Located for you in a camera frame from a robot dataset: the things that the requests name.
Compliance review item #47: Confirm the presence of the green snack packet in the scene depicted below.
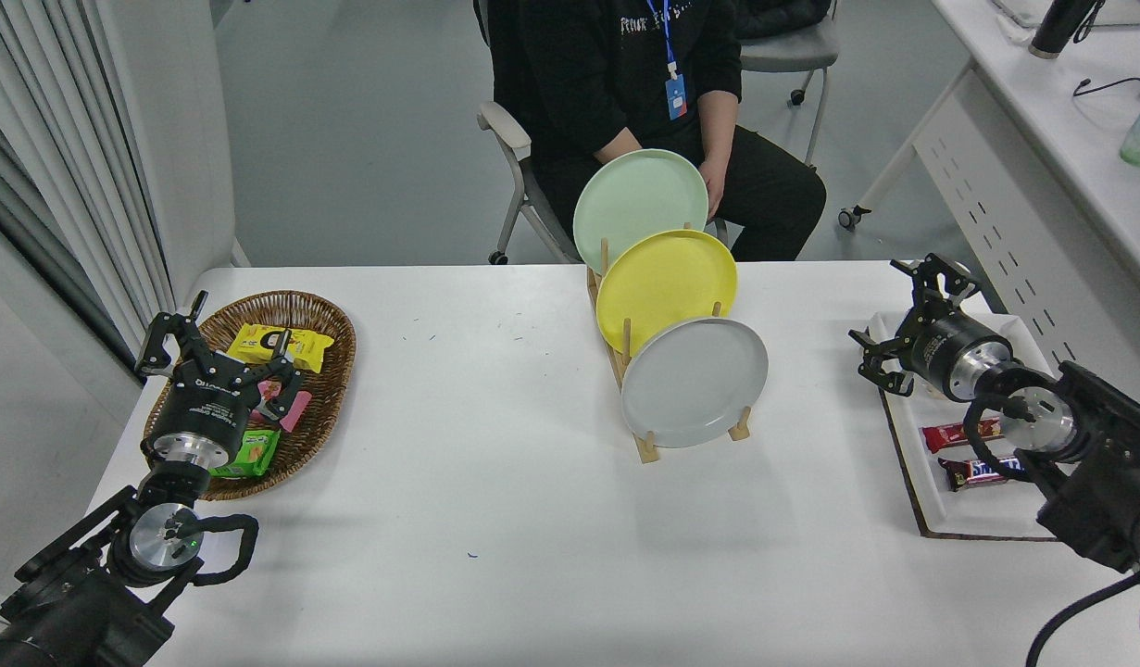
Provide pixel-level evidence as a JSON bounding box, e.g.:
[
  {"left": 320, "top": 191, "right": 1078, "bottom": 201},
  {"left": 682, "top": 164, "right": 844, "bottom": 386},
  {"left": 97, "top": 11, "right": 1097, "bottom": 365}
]
[{"left": 208, "top": 428, "right": 282, "bottom": 479}]

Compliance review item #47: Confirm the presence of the grey white curtain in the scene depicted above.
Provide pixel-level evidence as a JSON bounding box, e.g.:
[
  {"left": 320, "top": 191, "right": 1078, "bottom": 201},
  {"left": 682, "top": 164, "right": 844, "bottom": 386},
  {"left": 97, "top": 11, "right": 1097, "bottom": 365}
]
[{"left": 0, "top": 0, "right": 177, "bottom": 371}]

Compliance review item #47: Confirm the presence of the white rectangular tray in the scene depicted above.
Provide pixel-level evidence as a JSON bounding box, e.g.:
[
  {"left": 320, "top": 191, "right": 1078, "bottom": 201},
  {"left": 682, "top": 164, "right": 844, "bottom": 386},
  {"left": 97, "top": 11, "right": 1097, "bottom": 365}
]
[{"left": 866, "top": 310, "right": 1057, "bottom": 541}]

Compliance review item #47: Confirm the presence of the grey wheeled chair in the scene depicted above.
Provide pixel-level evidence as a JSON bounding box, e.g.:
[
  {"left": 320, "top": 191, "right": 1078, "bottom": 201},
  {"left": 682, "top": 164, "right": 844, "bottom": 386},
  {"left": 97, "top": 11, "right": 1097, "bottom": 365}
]
[{"left": 736, "top": 0, "right": 841, "bottom": 168}]

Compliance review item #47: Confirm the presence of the blue lanyard with badge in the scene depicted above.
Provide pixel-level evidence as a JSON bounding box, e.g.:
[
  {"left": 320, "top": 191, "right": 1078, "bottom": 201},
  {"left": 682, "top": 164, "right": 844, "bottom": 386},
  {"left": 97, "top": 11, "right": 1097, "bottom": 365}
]
[{"left": 645, "top": 0, "right": 689, "bottom": 121}]

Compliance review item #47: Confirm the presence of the brown Snickers bar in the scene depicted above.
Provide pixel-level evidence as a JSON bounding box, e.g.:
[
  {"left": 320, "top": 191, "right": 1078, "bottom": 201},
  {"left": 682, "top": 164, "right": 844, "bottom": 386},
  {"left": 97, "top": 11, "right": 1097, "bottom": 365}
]
[{"left": 938, "top": 454, "right": 1029, "bottom": 493}]

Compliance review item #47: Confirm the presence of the pink snack packet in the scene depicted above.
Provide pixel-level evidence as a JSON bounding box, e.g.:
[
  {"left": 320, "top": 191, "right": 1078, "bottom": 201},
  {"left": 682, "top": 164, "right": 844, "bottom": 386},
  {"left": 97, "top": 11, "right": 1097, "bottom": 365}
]
[{"left": 250, "top": 378, "right": 313, "bottom": 434}]

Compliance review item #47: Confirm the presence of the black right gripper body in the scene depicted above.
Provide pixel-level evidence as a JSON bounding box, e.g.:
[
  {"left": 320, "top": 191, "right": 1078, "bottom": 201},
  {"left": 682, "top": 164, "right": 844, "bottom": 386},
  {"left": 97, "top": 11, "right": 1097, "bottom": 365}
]
[{"left": 905, "top": 312, "right": 987, "bottom": 397}]

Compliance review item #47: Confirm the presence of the thin black cable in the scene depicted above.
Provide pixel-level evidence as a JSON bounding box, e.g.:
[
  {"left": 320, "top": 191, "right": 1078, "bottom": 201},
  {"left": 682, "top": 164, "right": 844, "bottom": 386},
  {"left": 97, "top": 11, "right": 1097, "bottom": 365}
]
[{"left": 1073, "top": 77, "right": 1140, "bottom": 101}]

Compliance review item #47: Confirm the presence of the pale green plate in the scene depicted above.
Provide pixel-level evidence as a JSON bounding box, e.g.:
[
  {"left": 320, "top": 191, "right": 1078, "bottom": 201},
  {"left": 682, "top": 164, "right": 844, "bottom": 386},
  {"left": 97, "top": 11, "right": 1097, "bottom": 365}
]
[{"left": 572, "top": 148, "right": 709, "bottom": 275}]

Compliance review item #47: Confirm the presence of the brown wicker basket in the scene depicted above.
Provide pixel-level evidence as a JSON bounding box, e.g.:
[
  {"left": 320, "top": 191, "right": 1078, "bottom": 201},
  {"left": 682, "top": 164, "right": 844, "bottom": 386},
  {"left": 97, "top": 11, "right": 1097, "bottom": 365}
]
[{"left": 142, "top": 290, "right": 357, "bottom": 502}]

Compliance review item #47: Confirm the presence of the red snack bar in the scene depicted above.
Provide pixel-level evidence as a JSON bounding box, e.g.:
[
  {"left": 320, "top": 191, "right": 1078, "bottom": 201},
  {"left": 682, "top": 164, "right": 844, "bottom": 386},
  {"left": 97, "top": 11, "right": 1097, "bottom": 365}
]
[{"left": 920, "top": 417, "right": 1004, "bottom": 455}]

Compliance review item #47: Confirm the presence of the person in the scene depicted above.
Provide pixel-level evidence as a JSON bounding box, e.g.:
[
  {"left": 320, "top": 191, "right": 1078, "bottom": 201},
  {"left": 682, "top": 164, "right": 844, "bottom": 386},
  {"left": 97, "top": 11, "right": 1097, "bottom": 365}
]
[{"left": 484, "top": 0, "right": 828, "bottom": 262}]

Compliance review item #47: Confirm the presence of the grey plate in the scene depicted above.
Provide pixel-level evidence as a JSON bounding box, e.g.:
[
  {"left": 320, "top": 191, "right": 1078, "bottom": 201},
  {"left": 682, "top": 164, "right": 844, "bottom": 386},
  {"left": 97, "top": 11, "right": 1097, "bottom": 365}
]
[{"left": 620, "top": 317, "right": 770, "bottom": 449}]

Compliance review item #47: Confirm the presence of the black bottle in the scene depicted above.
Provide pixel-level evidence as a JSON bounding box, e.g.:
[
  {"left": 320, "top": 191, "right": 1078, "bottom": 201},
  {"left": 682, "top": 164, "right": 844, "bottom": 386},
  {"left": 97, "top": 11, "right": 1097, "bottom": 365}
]
[{"left": 1029, "top": 0, "right": 1103, "bottom": 59}]

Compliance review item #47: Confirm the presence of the black garment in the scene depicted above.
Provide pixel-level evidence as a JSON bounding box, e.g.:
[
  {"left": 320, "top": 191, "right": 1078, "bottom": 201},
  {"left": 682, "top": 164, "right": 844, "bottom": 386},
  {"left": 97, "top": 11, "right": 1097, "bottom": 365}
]
[{"left": 732, "top": 0, "right": 832, "bottom": 40}]

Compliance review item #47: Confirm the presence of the white desk with perforated panel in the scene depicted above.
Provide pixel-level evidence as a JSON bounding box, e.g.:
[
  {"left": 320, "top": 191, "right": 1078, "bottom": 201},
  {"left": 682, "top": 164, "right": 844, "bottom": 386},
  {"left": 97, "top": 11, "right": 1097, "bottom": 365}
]
[{"left": 838, "top": 0, "right": 1140, "bottom": 409}]

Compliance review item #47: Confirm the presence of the person's left hand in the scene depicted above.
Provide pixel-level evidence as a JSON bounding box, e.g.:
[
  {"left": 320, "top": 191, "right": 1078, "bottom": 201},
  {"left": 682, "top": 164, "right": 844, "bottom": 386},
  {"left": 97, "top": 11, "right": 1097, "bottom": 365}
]
[{"left": 697, "top": 157, "right": 730, "bottom": 221}]

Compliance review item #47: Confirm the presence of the yellow snack packet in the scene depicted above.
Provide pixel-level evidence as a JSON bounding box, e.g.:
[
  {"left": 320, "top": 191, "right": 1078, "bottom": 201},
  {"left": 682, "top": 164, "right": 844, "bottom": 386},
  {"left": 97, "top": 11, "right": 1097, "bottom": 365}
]
[{"left": 227, "top": 323, "right": 335, "bottom": 373}]

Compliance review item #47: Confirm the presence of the yellow plate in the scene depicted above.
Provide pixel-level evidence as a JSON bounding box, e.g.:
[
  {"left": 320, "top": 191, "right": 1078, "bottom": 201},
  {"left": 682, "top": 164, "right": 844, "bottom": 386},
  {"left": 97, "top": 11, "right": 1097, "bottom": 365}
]
[{"left": 595, "top": 229, "right": 739, "bottom": 357}]

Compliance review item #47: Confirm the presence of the grey office chair with armrest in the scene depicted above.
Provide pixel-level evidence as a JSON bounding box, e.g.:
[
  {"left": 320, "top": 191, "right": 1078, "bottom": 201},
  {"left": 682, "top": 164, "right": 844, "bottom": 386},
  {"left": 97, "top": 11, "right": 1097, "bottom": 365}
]
[{"left": 472, "top": 0, "right": 584, "bottom": 267}]

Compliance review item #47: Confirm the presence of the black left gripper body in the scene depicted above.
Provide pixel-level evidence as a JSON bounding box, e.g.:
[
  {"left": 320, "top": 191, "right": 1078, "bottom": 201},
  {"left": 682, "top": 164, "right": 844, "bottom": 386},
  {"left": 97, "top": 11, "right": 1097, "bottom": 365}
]
[{"left": 149, "top": 367, "right": 259, "bottom": 447}]

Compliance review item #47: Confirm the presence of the wooden plate rack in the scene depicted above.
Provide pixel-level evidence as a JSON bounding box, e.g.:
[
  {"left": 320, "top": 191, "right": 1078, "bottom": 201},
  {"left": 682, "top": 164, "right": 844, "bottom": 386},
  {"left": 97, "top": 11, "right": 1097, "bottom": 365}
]
[{"left": 586, "top": 222, "right": 753, "bottom": 464}]

